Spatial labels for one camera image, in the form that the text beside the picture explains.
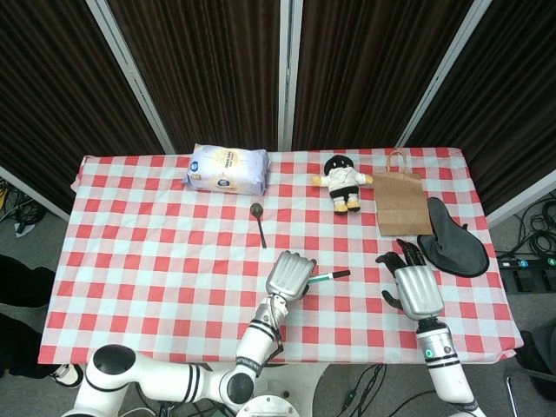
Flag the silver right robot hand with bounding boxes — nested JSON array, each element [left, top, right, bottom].
[[375, 237, 445, 321]]

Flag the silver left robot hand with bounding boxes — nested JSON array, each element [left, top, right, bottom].
[[265, 250, 318, 301]]

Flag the dark metal spoon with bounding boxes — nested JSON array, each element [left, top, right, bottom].
[[249, 202, 268, 249]]

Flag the brown paper bag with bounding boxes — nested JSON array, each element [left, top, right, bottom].
[[372, 149, 434, 238]]

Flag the black white plush doll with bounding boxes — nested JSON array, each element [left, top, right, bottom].
[[310, 155, 374, 215]]

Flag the pale blue tissue pack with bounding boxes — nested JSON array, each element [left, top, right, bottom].
[[185, 143, 270, 195]]

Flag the red white checkered tablecloth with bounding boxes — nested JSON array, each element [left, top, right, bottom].
[[37, 146, 525, 365]]

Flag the dark ribbed partition panel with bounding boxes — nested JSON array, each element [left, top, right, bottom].
[[403, 0, 556, 216], [107, 0, 280, 153], [291, 0, 474, 151], [0, 0, 169, 214]]

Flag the white black sneaker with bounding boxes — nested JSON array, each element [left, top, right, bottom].
[[49, 363, 84, 387]]

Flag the black garment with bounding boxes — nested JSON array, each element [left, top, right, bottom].
[[0, 255, 60, 379]]

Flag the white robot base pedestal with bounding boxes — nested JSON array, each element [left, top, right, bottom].
[[238, 363, 332, 417]]

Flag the black cable with green light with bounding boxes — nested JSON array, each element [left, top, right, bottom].
[[341, 363, 388, 414]]

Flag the black cable bundle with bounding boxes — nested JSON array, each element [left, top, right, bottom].
[[0, 177, 47, 238], [516, 190, 556, 258]]

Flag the metal chair frame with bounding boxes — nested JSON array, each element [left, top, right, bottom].
[[505, 367, 556, 417]]

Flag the silver partition frame post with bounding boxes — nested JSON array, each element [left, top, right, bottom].
[[395, 0, 494, 149], [277, 0, 304, 151], [85, 0, 176, 154]]

